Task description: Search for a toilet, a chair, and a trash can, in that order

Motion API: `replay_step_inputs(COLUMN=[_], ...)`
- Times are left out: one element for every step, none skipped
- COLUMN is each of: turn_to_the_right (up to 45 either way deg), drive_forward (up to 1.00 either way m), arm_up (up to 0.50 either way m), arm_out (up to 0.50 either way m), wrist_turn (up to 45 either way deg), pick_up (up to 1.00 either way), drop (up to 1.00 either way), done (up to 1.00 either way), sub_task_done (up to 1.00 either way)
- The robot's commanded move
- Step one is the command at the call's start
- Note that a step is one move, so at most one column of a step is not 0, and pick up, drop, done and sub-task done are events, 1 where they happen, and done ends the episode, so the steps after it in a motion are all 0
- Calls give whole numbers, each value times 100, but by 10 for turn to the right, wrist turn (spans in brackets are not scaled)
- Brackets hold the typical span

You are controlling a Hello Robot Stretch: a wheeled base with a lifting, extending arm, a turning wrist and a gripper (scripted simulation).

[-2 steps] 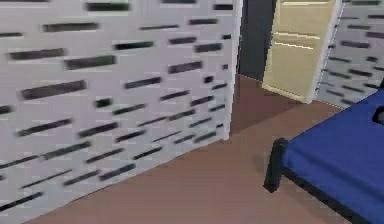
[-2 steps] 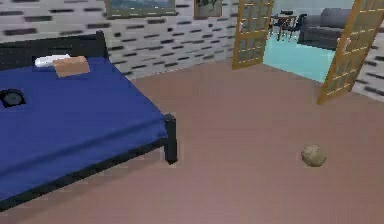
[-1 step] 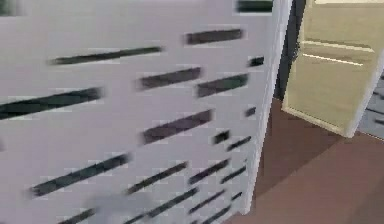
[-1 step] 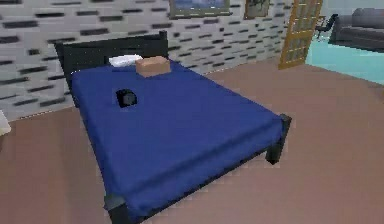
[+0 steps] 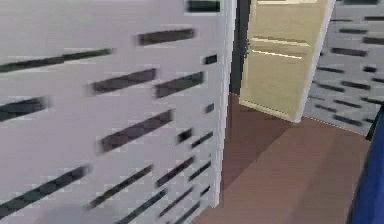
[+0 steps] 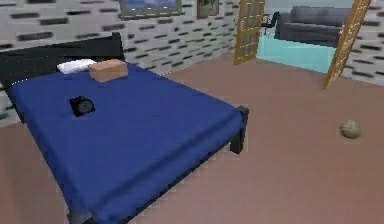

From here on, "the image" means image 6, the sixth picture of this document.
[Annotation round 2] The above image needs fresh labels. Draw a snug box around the black chair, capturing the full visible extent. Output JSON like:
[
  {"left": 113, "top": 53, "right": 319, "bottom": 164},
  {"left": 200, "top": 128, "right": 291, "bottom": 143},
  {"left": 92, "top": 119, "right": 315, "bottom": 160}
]
[{"left": 261, "top": 11, "right": 281, "bottom": 36}]

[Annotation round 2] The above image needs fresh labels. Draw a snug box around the tan pillow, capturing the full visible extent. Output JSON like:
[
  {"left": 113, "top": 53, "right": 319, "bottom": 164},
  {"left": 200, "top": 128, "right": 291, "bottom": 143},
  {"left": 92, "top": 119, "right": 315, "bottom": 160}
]
[{"left": 88, "top": 59, "right": 129, "bottom": 83}]

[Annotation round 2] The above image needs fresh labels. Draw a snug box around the brown framed picture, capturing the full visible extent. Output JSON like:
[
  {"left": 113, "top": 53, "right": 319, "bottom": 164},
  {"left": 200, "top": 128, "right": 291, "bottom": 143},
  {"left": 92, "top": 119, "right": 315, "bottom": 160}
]
[{"left": 196, "top": 0, "right": 220, "bottom": 20}]

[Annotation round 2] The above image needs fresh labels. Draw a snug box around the black alarm clock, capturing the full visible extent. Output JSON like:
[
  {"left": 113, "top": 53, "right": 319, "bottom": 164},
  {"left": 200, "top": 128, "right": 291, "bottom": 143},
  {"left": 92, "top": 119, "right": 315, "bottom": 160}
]
[{"left": 69, "top": 95, "right": 96, "bottom": 118}]

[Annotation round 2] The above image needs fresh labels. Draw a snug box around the blue framed picture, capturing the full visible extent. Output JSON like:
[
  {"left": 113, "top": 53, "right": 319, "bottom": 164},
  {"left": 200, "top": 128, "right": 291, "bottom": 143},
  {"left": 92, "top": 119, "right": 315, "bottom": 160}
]
[{"left": 118, "top": 0, "right": 184, "bottom": 19}]

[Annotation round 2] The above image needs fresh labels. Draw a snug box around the white pillow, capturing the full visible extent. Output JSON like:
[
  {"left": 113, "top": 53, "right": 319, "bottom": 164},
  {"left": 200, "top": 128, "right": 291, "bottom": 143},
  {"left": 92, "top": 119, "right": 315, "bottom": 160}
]
[{"left": 56, "top": 58, "right": 98, "bottom": 75}]

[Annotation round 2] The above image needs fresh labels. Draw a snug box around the dark grey sofa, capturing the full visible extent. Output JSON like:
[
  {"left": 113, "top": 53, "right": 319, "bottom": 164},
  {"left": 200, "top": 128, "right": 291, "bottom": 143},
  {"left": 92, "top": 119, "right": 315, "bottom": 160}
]
[{"left": 274, "top": 5, "right": 352, "bottom": 48}]

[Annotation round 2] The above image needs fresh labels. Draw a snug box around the grey-brown ball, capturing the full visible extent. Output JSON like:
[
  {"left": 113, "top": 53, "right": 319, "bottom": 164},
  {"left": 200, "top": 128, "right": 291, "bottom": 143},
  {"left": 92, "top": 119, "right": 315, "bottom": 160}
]
[{"left": 339, "top": 119, "right": 363, "bottom": 140}]

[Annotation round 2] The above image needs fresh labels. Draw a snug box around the blue bed with black frame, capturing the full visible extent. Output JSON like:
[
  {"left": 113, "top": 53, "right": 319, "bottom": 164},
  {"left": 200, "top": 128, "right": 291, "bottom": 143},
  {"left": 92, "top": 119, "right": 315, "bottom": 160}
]
[{"left": 0, "top": 31, "right": 250, "bottom": 224}]

